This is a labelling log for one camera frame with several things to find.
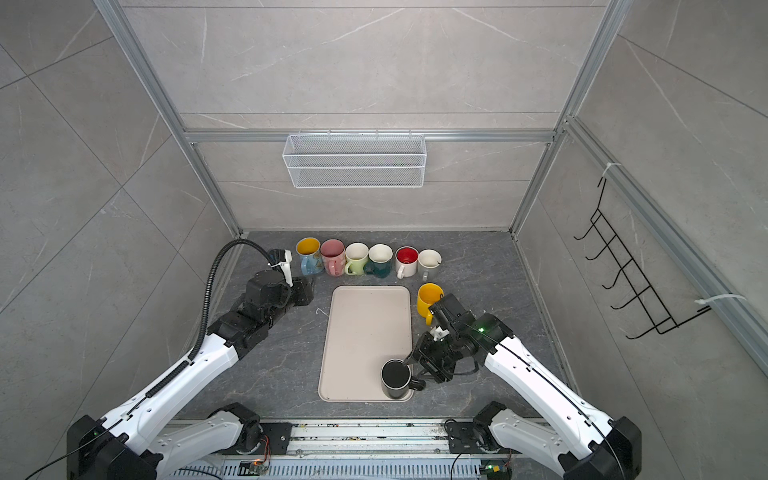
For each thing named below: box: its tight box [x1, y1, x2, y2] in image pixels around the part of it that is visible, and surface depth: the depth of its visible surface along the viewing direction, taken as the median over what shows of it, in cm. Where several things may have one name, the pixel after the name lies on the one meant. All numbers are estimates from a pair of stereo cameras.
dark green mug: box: [364, 243, 394, 279], surface depth 103 cm
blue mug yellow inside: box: [296, 236, 324, 275], surface depth 103 cm
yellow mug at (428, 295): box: [416, 282, 445, 325], surface depth 95 cm
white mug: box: [395, 245, 419, 280], surface depth 105 cm
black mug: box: [380, 358, 427, 399], surface depth 76 cm
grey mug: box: [418, 248, 443, 282], surface depth 102 cm
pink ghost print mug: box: [320, 238, 346, 277], surface depth 102 cm
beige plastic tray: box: [317, 285, 414, 403], surface depth 92 cm
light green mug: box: [344, 242, 369, 275], surface depth 103 cm
